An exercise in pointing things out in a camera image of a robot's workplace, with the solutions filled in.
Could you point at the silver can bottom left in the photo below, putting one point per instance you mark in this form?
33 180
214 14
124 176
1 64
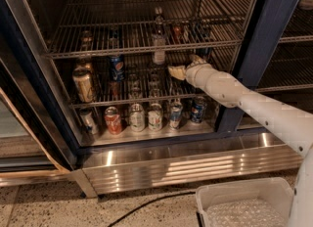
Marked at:
88 120

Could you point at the blue pepsi can bottom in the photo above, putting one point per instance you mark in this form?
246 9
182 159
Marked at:
198 109

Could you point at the right fridge wire shelf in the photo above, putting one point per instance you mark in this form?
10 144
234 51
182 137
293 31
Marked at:
291 66

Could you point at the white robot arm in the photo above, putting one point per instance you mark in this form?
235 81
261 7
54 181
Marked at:
291 125

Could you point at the white green can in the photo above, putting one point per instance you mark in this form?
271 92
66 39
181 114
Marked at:
155 115
136 117

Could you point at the gold can middle shelf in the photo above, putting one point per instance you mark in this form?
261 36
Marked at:
83 81

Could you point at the red coke can bottom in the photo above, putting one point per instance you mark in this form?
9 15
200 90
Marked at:
113 120

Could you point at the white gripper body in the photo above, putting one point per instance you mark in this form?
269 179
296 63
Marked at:
193 71

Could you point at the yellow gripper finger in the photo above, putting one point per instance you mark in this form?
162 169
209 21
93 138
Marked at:
197 60
178 72

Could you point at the brown can behind gold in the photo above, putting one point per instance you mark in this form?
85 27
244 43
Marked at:
85 63

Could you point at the blue silver can bottom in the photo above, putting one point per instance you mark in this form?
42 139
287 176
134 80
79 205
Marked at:
176 109

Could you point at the upper wire shelf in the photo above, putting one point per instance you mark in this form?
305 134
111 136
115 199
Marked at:
104 27

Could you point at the middle wire shelf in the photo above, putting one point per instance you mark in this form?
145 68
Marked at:
144 81

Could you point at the blue pepsi can middle shelf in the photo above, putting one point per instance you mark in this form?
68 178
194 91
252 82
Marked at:
117 68

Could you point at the clear plastic bin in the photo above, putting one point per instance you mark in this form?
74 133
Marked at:
262 202

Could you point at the clear glass bottle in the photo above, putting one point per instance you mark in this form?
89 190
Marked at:
159 37

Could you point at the stainless steel fridge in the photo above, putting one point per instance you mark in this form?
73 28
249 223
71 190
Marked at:
107 163

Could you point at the white green can bottom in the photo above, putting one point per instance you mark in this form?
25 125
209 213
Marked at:
136 117

